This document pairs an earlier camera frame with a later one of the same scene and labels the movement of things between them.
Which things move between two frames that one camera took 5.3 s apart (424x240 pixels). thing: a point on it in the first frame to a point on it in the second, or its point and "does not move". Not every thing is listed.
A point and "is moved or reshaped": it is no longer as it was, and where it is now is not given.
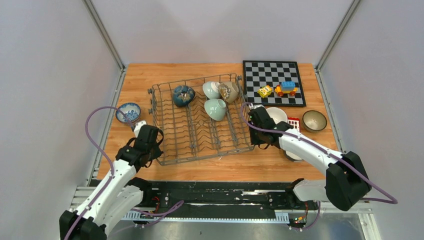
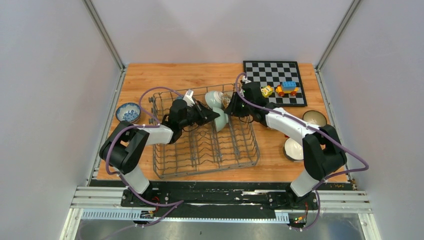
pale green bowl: x=215 y=108 to x=221 y=121
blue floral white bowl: x=132 y=111 does not move
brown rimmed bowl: x=314 y=121 does not move
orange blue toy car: x=286 y=87 does not move
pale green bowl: x=212 y=89 to x=214 y=99
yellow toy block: x=265 y=91 does not move
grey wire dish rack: x=200 y=118 is moved or reshaped
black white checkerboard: x=257 y=74 does not move
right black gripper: x=254 y=141 to x=232 y=108
